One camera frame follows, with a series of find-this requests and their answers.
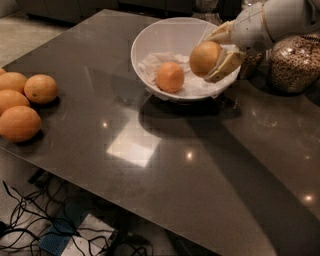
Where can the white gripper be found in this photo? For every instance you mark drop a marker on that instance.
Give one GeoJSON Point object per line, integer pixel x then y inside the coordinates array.
{"type": "Point", "coordinates": [250, 29]}

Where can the orange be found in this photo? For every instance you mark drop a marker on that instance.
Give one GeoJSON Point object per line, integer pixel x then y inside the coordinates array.
{"type": "Point", "coordinates": [2, 71]}
{"type": "Point", "coordinates": [41, 89]}
{"type": "Point", "coordinates": [170, 77]}
{"type": "Point", "coordinates": [204, 57]}
{"type": "Point", "coordinates": [13, 81]}
{"type": "Point", "coordinates": [11, 98]}
{"type": "Point", "coordinates": [19, 124]}

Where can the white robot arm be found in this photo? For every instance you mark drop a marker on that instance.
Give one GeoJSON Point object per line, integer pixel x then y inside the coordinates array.
{"type": "Point", "coordinates": [285, 18]}

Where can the white paper towel in bowl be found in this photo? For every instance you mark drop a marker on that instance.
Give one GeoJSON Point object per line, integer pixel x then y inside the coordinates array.
{"type": "Point", "coordinates": [193, 88]}

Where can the white bowl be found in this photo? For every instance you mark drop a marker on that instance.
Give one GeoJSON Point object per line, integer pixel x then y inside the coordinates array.
{"type": "Point", "coordinates": [176, 35]}

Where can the glass jar of nuts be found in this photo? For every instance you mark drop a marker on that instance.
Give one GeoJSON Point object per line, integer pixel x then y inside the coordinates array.
{"type": "Point", "coordinates": [249, 65]}

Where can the glass jar background left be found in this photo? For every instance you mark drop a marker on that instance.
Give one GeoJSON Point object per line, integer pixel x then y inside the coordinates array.
{"type": "Point", "coordinates": [206, 10]}

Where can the glass jar of grains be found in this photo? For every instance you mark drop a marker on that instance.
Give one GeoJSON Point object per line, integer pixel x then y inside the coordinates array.
{"type": "Point", "coordinates": [295, 63]}

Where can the orange on table front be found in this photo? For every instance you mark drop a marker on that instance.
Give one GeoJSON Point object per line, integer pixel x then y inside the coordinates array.
{"type": "Point", "coordinates": [19, 124]}

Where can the blue power strip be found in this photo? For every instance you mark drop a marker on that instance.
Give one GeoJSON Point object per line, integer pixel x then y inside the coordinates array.
{"type": "Point", "coordinates": [62, 229]}

